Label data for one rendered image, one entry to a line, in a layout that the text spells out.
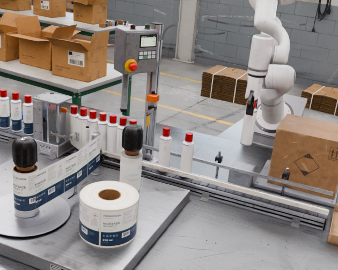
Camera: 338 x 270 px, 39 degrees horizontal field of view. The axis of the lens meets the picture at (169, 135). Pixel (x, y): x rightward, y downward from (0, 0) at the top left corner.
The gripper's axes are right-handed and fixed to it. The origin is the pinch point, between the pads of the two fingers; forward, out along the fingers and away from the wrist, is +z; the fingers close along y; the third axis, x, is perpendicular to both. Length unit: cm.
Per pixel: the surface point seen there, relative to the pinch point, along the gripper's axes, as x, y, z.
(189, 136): -21.2, 16.6, 12.1
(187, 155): -20.7, 17.5, 20.7
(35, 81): -193, -101, 48
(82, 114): -74, 17, 14
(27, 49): -216, -122, 30
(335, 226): 44, 15, 36
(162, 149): -32.2, 17.8, 20.5
